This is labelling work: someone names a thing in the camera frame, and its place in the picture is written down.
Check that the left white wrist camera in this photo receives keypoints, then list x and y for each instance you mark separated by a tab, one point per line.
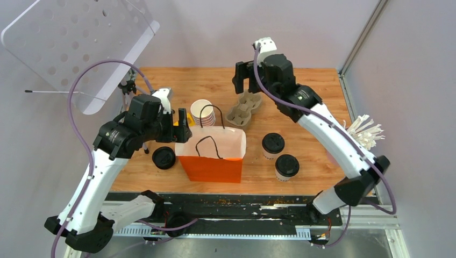
164	95

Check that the white tripod stand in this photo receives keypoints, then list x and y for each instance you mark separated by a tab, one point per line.
128	90

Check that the orange paper bag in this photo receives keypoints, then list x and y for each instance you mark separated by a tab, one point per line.
213	154

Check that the stacked pulp cup carriers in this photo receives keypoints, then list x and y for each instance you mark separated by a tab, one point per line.
240	115

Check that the stack of white paper cups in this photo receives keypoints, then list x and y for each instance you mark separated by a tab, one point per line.
202	113

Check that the clear perforated acrylic panel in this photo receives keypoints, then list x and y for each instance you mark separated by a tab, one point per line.
90	43

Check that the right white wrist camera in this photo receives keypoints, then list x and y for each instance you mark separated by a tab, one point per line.
267	48

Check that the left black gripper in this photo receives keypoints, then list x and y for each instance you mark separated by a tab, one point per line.
181	133

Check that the pink cup of wrapped straws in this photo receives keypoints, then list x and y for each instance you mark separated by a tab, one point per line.
365	132

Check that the black coffee cup lid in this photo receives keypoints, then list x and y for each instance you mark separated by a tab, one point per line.
273	143

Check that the yellow plastic triangle holder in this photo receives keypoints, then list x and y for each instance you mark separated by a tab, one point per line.
189	122

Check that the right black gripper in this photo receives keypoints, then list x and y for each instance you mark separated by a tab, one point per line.
244	70

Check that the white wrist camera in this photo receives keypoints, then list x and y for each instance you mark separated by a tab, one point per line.
164	95
267	48

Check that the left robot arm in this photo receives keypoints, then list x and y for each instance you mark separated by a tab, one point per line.
83	223

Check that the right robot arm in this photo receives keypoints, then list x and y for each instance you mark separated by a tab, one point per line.
363	170

